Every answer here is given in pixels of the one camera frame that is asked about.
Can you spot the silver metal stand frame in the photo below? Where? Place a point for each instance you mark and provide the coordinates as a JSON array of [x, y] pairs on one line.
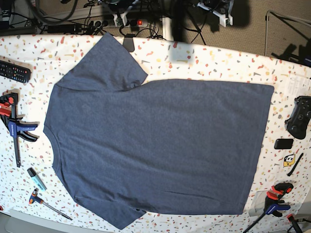
[[287, 37]]

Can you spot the black table clamp mount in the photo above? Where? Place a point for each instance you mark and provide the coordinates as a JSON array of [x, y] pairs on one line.
[[128, 42]]

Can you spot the red black clamp corner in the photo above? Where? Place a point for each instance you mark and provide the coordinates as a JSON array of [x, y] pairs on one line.
[[294, 225]]

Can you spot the black game controller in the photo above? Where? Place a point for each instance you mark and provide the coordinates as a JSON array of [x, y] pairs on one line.
[[298, 122]]

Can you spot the small black case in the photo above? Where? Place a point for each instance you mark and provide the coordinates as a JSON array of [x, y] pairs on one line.
[[283, 144]]

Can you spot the blue black bar clamp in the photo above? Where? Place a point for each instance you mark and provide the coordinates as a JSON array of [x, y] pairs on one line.
[[16, 129], [274, 203]]

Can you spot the white power strip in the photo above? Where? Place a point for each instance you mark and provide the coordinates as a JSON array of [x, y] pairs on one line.
[[139, 23]]

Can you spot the teal highlighter marker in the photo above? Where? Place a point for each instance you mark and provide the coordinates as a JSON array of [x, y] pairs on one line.
[[36, 179]]

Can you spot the blue black bar clamp right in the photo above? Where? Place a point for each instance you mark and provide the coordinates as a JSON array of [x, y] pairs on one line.
[[274, 203]]

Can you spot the clear plastic bag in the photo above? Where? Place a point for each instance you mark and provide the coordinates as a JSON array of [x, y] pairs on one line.
[[258, 203]]

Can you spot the blue black bar clamp left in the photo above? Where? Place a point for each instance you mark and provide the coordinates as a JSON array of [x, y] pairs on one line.
[[16, 129]]

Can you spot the yellow cartoon sticker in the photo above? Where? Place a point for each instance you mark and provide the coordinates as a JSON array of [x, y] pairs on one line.
[[289, 160]]

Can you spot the black TV remote control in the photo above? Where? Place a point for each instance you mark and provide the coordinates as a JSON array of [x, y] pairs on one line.
[[14, 72]]

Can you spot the white paper sheet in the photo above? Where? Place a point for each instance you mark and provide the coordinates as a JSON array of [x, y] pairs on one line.
[[297, 86]]

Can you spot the black cable tie strip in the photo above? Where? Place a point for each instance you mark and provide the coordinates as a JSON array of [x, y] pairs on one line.
[[295, 165]]

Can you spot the orange blue T-handle hex key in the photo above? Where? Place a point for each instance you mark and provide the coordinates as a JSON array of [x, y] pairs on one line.
[[35, 198]]

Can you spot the blue grey T-shirt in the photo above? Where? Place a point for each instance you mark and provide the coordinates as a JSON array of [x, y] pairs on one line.
[[123, 147]]

